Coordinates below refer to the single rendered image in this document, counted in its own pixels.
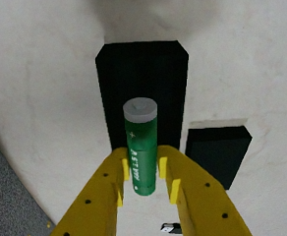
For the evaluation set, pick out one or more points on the green aaa battery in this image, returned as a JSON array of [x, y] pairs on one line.
[[141, 129]]

